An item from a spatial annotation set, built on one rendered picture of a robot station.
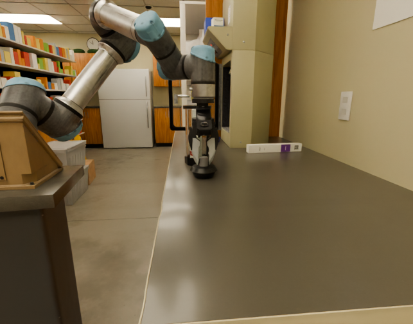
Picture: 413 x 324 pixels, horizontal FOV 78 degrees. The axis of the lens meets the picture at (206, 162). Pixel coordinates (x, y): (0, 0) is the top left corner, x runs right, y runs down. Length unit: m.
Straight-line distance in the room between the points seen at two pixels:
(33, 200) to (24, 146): 0.15
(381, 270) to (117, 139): 6.17
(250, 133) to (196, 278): 1.02
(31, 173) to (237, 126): 0.89
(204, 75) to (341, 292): 0.63
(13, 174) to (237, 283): 0.70
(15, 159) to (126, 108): 5.48
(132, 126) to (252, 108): 5.14
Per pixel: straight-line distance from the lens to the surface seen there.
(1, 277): 1.06
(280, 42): 1.79
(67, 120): 1.09
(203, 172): 0.81
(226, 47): 1.32
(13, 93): 1.03
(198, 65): 0.81
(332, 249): 0.52
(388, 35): 1.10
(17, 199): 0.85
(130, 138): 6.36
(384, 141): 1.05
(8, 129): 0.88
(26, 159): 0.88
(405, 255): 0.56
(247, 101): 1.33
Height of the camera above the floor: 1.20
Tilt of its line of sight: 14 degrees down
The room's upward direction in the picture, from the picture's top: straight up
